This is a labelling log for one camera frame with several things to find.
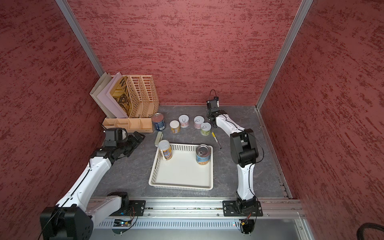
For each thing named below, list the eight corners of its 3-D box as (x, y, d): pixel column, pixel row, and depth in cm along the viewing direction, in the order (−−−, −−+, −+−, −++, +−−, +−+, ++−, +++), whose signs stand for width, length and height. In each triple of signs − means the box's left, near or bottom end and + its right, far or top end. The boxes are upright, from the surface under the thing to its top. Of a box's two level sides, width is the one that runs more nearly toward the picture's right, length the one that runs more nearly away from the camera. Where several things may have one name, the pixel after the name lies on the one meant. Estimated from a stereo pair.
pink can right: (197, 130, 108) (197, 125, 103) (191, 124, 111) (191, 119, 106) (205, 124, 111) (206, 119, 106) (199, 119, 115) (199, 114, 110)
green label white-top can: (200, 135, 105) (200, 130, 100) (200, 127, 110) (200, 122, 105) (210, 135, 105) (211, 130, 100) (210, 127, 110) (210, 122, 105)
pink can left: (178, 128, 109) (178, 123, 104) (179, 119, 115) (179, 114, 110) (188, 128, 109) (188, 123, 104) (189, 119, 115) (189, 114, 110)
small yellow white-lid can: (170, 133, 105) (169, 128, 100) (171, 125, 110) (170, 120, 105) (179, 133, 105) (178, 128, 100) (180, 125, 110) (179, 120, 105)
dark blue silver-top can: (154, 131, 106) (150, 122, 98) (156, 121, 112) (153, 112, 104) (164, 131, 106) (162, 122, 98) (166, 121, 112) (164, 112, 104)
